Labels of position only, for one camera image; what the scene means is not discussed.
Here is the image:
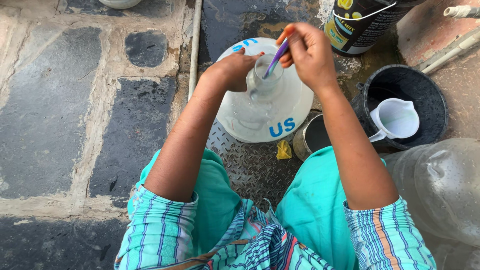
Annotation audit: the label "clear large water jug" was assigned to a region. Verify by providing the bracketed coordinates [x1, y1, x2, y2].
[215, 37, 314, 144]

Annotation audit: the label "white plastic tap pipe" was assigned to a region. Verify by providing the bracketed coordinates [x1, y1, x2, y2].
[416, 5, 480, 74]

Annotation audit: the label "white round container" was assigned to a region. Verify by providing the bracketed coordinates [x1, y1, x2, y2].
[98, 0, 143, 10]

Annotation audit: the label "white plastic mug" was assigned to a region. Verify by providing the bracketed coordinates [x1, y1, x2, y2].
[368, 98, 420, 143]

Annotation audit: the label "purple brush handle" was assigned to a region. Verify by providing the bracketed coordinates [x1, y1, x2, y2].
[262, 37, 290, 80]

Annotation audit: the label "black plastic bucket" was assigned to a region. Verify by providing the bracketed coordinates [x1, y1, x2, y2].
[351, 64, 449, 151]

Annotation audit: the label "yellow scrub cloth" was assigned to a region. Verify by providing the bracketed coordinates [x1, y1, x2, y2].
[276, 140, 292, 160]

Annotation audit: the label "person's teal striped clothing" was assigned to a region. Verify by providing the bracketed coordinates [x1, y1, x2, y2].
[114, 146, 437, 270]

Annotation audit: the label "person's left hand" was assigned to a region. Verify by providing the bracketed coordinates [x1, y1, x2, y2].
[203, 47, 265, 93]

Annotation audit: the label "steel pot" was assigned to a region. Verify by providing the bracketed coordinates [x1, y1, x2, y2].
[292, 113, 332, 162]

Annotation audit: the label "metal checker plate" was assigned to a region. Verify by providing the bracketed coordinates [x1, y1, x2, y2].
[206, 111, 319, 213]

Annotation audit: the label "person's right hand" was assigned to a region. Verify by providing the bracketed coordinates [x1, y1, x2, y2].
[276, 22, 339, 91]

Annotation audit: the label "black paint bucket with label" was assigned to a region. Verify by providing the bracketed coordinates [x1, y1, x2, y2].
[324, 0, 426, 58]

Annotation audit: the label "transparent empty water jug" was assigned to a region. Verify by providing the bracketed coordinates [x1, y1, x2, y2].
[382, 138, 480, 270]

